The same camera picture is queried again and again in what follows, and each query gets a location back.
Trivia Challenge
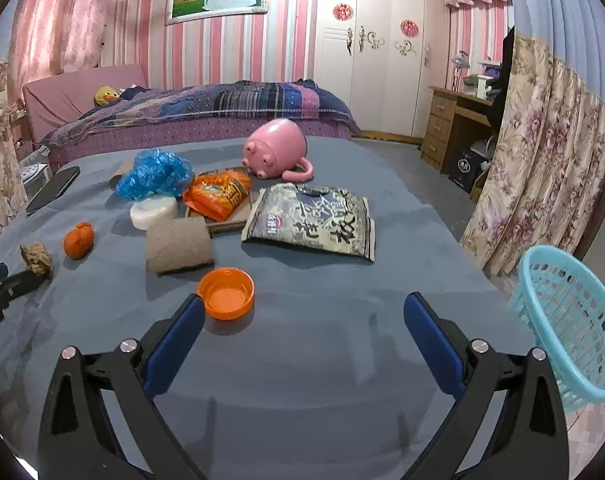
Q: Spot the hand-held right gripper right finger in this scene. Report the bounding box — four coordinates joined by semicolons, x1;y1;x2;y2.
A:
402;291;570;480

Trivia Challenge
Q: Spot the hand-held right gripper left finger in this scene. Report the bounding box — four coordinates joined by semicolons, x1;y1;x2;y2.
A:
37;292;208;480

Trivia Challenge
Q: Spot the orange plastic bottle cap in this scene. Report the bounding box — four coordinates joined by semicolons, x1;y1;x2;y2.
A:
197;267;256;321

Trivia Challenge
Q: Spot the white soap bar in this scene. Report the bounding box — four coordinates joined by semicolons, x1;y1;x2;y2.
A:
130;196;179;231

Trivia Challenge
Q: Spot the light blue plastic basket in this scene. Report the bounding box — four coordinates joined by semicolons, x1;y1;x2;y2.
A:
507;245;605;413

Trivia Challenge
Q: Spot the orange snack packet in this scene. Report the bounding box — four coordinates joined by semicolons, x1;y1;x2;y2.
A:
183;170;253;222

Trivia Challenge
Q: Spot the blue plastic bag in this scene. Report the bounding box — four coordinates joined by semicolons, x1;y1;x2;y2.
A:
116;150;196;202

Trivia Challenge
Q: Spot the dark printed snack packet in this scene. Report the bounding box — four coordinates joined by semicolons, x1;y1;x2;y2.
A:
241;183;376;262

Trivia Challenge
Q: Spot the black phone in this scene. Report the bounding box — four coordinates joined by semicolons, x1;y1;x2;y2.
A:
26;166;81;217

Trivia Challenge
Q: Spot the white grey appliance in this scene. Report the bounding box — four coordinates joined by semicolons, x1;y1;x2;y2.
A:
20;162;53;202

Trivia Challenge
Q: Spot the grey table cloth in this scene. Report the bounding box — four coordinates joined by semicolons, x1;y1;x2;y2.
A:
0;137;538;480

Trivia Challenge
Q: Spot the brown phone case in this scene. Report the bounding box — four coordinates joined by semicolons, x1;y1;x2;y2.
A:
108;159;256;238

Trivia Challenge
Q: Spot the black box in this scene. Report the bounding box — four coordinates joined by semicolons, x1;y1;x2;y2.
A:
448;146;489;193

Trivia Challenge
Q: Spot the pink bed headboard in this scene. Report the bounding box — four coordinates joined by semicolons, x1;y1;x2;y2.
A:
22;64;149;143

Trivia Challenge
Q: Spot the yellow duck plush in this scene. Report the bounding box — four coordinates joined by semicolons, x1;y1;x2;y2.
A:
93;86;121;108

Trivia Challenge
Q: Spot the purple bed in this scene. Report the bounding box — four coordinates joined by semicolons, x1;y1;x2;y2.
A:
47;116;354;171

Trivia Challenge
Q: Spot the floral curtain with blue top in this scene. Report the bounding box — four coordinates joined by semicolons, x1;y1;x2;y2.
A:
459;0;605;276

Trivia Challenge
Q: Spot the pink pig mug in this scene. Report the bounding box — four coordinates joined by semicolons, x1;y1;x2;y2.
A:
241;118;315;183

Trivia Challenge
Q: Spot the wooden desk with drawers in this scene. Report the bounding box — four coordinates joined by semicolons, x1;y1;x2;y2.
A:
422;85;498;173

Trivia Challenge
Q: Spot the patchwork blanket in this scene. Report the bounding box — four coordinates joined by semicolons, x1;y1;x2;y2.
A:
42;79;360;147

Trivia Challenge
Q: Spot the pink striped curtain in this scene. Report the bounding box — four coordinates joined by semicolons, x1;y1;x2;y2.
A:
7;0;143;106

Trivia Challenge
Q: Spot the white wardrobe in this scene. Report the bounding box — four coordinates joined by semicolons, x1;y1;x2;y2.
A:
315;0;450;138

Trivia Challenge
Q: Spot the white box on desk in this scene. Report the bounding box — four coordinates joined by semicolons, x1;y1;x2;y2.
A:
465;60;503;102

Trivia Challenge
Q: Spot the dark hanging cloth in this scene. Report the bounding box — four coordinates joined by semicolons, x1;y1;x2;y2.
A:
485;25;516;128

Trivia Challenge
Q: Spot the desk lamp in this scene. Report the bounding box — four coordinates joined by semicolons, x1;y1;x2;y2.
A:
449;51;471;92

